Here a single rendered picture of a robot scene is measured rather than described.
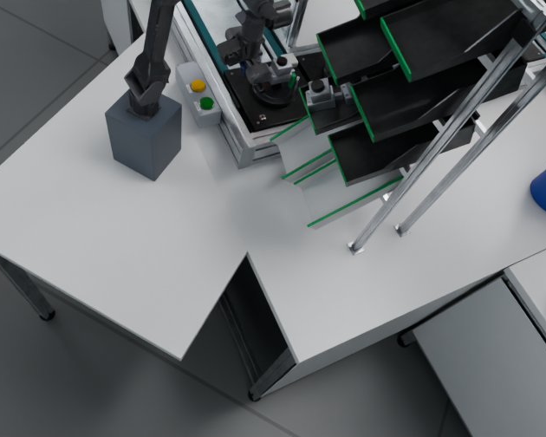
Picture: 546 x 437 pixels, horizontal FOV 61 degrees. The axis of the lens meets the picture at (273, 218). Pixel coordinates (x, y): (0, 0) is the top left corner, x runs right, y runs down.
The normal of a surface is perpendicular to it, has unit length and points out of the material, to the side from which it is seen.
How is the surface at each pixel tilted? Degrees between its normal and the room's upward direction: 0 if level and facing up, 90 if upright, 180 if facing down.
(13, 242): 0
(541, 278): 0
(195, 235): 0
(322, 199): 45
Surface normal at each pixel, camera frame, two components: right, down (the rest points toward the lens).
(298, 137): -0.55, -0.23
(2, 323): 0.18, -0.47
